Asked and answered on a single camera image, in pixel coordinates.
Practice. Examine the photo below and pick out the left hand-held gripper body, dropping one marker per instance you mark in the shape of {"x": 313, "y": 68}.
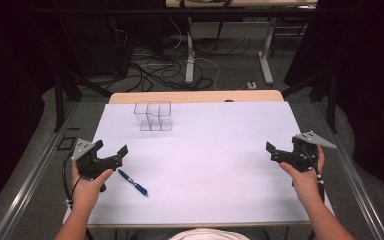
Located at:
{"x": 90, "y": 164}

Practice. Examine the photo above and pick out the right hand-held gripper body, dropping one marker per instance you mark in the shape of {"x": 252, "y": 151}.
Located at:
{"x": 302, "y": 156}

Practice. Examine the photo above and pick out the person's left hand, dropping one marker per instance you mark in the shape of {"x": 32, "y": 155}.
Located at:
{"x": 87, "y": 191}

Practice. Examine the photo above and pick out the person's right hand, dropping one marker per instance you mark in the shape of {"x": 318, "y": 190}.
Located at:
{"x": 304, "y": 185}

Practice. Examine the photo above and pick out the blue pen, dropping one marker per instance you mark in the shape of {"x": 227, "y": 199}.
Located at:
{"x": 133, "y": 182}

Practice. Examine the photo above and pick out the clear acrylic organiser box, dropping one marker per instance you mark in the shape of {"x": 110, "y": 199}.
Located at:
{"x": 153, "y": 116}

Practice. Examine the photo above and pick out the black metal stand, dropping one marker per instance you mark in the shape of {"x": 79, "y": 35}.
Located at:
{"x": 330, "y": 96}
{"x": 60, "y": 100}

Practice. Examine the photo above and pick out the white power strip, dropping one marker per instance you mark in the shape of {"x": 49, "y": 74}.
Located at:
{"x": 251, "y": 85}

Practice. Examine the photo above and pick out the white table mat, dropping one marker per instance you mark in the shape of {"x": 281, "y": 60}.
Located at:
{"x": 200, "y": 160}

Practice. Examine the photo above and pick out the wooden table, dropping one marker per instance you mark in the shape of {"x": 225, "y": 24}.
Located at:
{"x": 193, "y": 96}

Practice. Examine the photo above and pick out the dark curtain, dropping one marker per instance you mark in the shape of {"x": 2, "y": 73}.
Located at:
{"x": 370, "y": 66}
{"x": 10, "y": 83}

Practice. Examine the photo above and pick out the person's white shirt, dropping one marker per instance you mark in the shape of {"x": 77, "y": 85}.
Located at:
{"x": 209, "y": 235}

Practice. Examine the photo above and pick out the white-legged desk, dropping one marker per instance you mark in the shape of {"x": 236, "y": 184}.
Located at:
{"x": 189, "y": 56}

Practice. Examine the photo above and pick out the black horizontal bar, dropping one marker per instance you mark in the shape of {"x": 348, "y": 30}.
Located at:
{"x": 180, "y": 11}

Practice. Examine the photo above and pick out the aluminium floor rail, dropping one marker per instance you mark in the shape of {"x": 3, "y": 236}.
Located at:
{"x": 30, "y": 180}
{"x": 356, "y": 186}

